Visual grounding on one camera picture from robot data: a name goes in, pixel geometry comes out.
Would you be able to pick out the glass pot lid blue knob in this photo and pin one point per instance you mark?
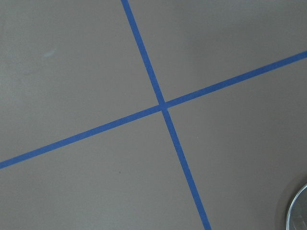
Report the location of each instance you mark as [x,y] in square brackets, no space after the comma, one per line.
[296,216]

